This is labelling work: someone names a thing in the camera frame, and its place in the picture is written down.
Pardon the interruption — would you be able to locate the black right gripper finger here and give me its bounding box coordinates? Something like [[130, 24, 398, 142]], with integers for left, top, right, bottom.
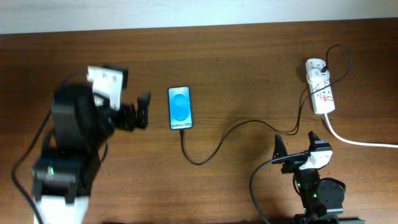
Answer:
[[272, 134, 288, 164], [308, 131, 330, 152]]

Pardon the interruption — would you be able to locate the blue Galaxy smartphone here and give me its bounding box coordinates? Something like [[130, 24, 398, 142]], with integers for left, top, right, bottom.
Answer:
[[168, 86, 193, 130]]

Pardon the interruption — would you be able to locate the black charging cable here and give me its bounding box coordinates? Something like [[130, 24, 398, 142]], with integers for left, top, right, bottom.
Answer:
[[179, 44, 353, 166]]

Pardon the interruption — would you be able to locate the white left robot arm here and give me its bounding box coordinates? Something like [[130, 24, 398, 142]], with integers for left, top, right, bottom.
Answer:
[[32, 84, 151, 223]]

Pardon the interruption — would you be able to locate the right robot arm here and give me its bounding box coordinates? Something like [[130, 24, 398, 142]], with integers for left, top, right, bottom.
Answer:
[[272, 131, 365, 224]]

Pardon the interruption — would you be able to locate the white charger adapter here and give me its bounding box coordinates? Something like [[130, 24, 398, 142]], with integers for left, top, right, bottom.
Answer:
[[307, 68, 330, 85]]

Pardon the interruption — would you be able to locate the white power strip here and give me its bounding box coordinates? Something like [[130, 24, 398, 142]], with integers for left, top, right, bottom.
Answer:
[[305, 58, 335, 114]]

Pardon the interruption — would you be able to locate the white power strip cord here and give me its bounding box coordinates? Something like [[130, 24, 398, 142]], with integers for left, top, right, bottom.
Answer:
[[322, 112, 398, 149]]

